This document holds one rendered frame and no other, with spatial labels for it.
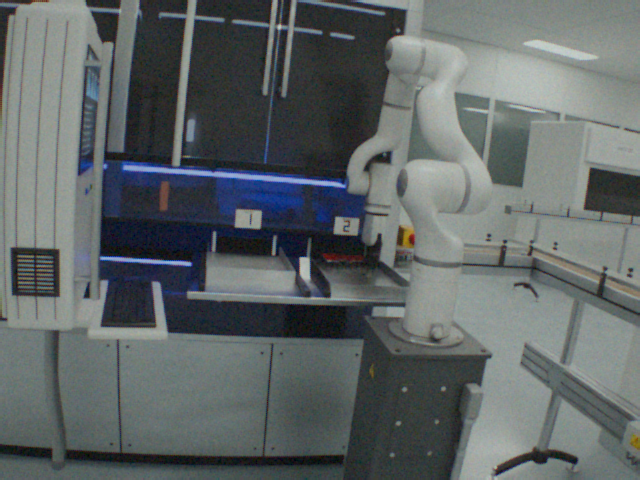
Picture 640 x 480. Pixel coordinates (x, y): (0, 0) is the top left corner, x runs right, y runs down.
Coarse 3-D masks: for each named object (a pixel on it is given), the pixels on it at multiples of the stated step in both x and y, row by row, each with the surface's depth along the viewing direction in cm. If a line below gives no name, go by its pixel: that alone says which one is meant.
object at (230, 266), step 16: (208, 256) 159; (224, 256) 176; (240, 256) 179; (256, 256) 181; (272, 256) 184; (208, 272) 147; (224, 272) 148; (240, 272) 149; (256, 272) 150; (272, 272) 151; (288, 272) 152
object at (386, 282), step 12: (312, 264) 170; (384, 264) 177; (324, 276) 152; (336, 276) 166; (348, 276) 167; (360, 276) 169; (384, 276) 172; (396, 276) 166; (336, 288) 144; (348, 288) 145; (360, 288) 146; (372, 288) 146; (384, 288) 147; (396, 288) 148
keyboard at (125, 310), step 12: (120, 276) 156; (132, 276) 157; (108, 288) 146; (120, 288) 144; (132, 288) 146; (144, 288) 147; (108, 300) 133; (120, 300) 134; (132, 300) 135; (144, 300) 137; (108, 312) 124; (120, 312) 126; (132, 312) 127; (144, 312) 131; (108, 324) 120; (120, 324) 121; (132, 324) 122; (144, 324) 123; (156, 324) 125
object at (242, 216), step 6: (240, 210) 172; (246, 210) 172; (240, 216) 172; (246, 216) 172; (252, 216) 173; (258, 216) 173; (240, 222) 172; (246, 222) 173; (252, 222) 173; (258, 222) 174; (258, 228) 174
